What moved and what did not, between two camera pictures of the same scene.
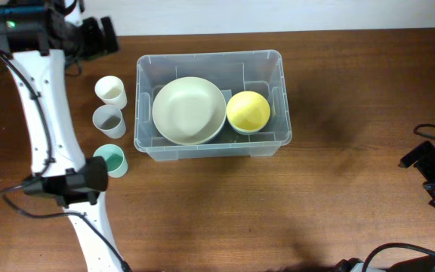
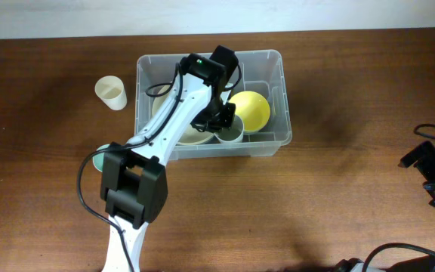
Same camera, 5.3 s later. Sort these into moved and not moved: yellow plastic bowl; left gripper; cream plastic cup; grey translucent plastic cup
Moved: left gripper; grey translucent plastic cup
Not moved: cream plastic cup; yellow plastic bowl
